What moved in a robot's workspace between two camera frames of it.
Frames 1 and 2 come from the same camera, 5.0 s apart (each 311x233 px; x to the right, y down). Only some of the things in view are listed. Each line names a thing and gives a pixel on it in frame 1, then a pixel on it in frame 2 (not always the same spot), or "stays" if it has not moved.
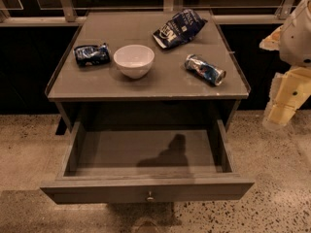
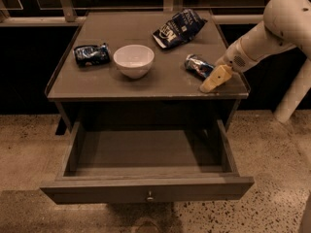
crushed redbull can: (208, 71) stays
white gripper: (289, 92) to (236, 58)
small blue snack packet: (92, 54) stays
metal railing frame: (69, 4) stays
